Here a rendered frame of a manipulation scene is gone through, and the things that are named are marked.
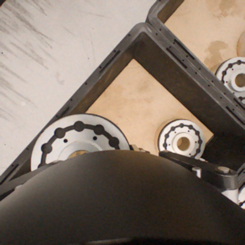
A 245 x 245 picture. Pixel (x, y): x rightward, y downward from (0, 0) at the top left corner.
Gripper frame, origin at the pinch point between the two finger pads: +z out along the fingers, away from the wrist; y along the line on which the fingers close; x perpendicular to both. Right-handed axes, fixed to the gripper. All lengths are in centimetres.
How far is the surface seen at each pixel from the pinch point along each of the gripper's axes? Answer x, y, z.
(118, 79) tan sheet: 12.6, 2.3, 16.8
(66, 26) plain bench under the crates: 32.4, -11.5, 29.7
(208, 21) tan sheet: 24.5, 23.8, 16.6
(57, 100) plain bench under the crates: 10.7, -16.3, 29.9
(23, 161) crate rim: -1.2, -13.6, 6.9
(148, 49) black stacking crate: 15.9, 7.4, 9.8
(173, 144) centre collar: -2.1, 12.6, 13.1
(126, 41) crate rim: 15.9, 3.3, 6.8
